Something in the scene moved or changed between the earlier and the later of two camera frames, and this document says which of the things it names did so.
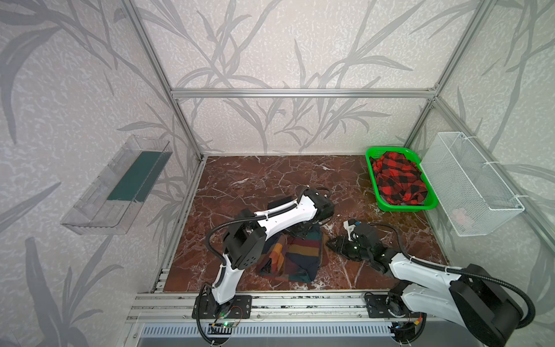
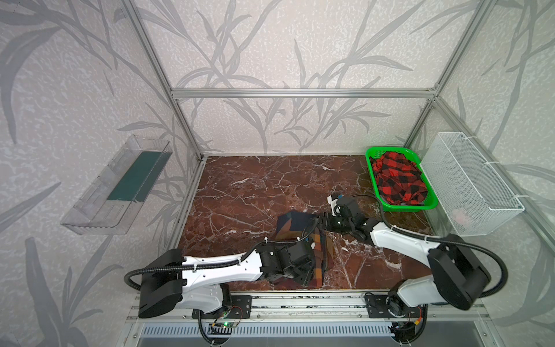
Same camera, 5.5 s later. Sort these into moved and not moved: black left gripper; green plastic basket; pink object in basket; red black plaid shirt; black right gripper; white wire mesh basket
Moved: black right gripper; black left gripper
Not moved: pink object in basket; red black plaid shirt; white wire mesh basket; green plastic basket
